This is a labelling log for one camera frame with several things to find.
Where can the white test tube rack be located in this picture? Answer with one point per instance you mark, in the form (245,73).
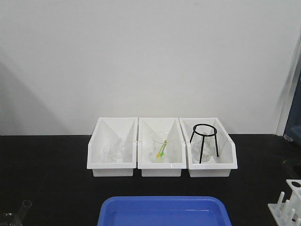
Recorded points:
(288,212)

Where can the glass beaker in middle bin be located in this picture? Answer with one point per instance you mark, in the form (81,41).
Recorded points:
(157,141)

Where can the yellow green plastic spatulas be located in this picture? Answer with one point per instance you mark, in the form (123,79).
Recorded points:
(162,148)

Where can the white middle storage bin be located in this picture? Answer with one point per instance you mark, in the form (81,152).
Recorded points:
(148,127)

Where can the white storage bin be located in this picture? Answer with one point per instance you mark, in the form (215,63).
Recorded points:
(148,127)
(107,131)
(217,166)

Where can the white left storage bin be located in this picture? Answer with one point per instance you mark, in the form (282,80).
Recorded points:
(107,131)

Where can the glassware in left bin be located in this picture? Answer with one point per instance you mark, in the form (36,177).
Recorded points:
(114,153)

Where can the glass alcohol lamp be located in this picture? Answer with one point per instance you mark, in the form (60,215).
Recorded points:
(208,151)

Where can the white right storage bin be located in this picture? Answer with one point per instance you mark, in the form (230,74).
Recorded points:
(217,166)

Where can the blue plastic tray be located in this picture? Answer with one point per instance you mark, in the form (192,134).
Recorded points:
(163,211)

